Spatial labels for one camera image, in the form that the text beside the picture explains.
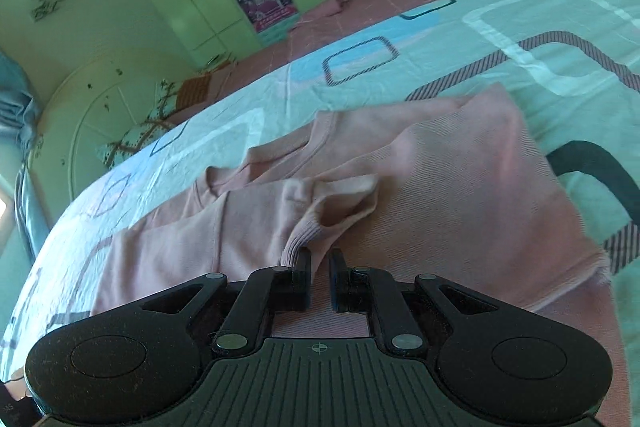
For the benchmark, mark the white arched headboard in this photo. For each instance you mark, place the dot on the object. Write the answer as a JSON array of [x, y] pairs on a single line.
[[96, 105]]

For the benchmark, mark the light blue patterned bedsheet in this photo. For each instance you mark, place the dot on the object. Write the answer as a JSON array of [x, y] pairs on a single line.
[[572, 66]]

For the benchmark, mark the white patterned pillow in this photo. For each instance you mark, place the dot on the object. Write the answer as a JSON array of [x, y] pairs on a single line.
[[155, 125]]

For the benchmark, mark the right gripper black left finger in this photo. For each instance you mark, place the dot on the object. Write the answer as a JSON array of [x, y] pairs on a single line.
[[292, 285]]

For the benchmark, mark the pink checked bed cover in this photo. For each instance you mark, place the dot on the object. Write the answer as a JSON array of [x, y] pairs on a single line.
[[326, 23]]

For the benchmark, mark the lower left poster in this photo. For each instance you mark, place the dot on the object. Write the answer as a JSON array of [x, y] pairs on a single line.
[[264, 14]]

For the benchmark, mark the orange striped pillow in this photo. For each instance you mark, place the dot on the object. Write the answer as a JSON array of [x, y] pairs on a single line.
[[192, 91]]

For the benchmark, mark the pink sweatshirt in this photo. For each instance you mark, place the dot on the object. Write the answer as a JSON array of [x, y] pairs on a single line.
[[451, 186]]

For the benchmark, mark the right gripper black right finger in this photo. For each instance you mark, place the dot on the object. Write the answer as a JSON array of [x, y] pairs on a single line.
[[349, 286]]

